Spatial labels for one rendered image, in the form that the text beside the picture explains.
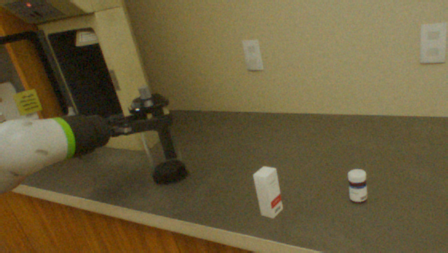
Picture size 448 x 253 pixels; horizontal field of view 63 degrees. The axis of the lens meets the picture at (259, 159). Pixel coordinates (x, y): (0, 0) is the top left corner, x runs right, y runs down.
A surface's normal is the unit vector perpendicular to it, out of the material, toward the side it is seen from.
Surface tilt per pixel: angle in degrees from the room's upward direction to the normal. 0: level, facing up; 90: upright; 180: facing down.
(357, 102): 90
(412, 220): 0
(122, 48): 90
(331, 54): 90
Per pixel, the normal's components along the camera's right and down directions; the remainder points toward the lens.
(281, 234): -0.15, -0.88
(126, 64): 0.86, 0.08
